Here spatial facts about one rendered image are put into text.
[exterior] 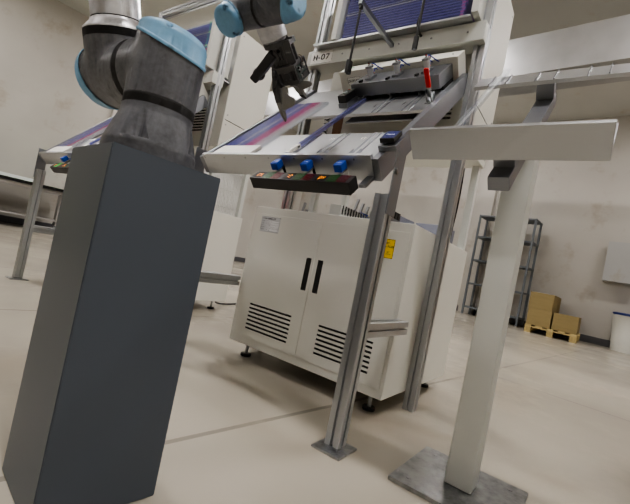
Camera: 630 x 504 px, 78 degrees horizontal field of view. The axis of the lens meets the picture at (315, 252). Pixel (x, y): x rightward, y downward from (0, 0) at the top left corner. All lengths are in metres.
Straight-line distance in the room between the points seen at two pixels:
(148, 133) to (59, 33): 8.91
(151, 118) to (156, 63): 0.09
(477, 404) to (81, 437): 0.77
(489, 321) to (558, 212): 8.05
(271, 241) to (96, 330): 1.01
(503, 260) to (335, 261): 0.60
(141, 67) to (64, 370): 0.46
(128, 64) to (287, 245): 0.93
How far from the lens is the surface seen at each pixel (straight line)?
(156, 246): 0.65
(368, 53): 1.82
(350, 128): 1.90
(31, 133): 9.10
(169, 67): 0.72
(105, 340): 0.66
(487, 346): 0.98
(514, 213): 0.99
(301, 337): 1.44
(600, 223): 8.84
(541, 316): 7.49
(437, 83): 1.48
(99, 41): 0.85
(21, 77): 9.22
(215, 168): 1.43
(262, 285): 1.56
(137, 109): 0.70
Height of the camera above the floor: 0.44
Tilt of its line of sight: 1 degrees up
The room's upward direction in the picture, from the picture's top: 12 degrees clockwise
